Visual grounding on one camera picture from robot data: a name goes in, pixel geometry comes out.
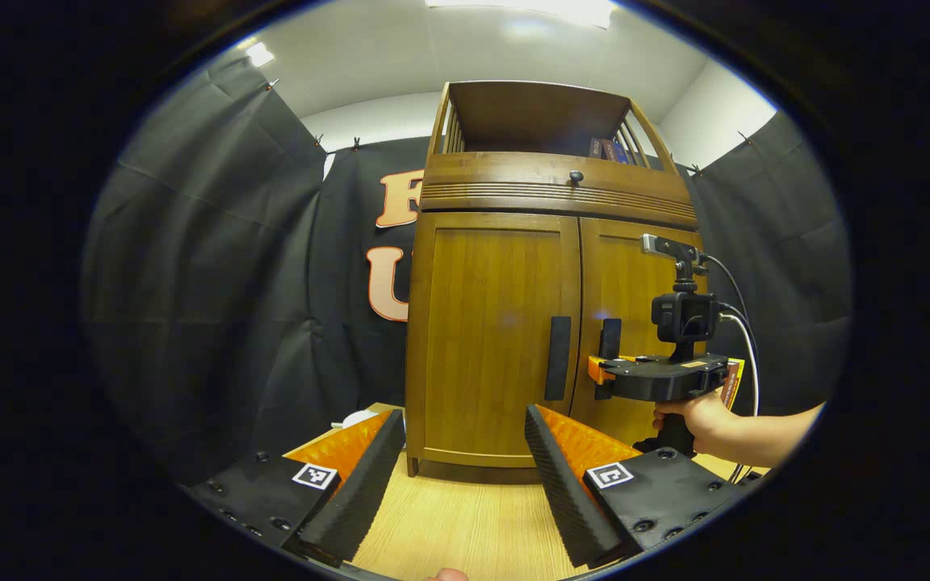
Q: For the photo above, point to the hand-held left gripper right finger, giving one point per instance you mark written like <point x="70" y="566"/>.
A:
<point x="566" y="500"/>

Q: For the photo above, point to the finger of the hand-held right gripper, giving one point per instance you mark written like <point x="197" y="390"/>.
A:
<point x="601" y="369"/>

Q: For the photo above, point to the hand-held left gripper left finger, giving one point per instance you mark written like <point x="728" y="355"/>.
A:
<point x="360" y="492"/>

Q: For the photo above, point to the wooden shoe cabinet door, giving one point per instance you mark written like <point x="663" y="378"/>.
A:
<point x="489" y="339"/>
<point x="622" y="282"/>

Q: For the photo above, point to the wooden double-door shoe cabinet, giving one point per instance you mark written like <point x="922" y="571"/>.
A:
<point x="529" y="117"/>

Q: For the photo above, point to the yellow book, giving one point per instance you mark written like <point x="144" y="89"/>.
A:
<point x="738" y="375"/>

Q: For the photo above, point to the white plastic object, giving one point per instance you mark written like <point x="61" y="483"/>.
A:
<point x="356" y="420"/>

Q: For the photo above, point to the blue book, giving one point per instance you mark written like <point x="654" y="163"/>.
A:
<point x="619" y="153"/>

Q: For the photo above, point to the maroon book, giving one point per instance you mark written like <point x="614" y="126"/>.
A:
<point x="606" y="151"/>

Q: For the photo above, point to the dark brown book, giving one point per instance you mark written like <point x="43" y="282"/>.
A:
<point x="595" y="148"/>

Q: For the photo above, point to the large ceiling light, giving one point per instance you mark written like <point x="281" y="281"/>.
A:
<point x="529" y="10"/>

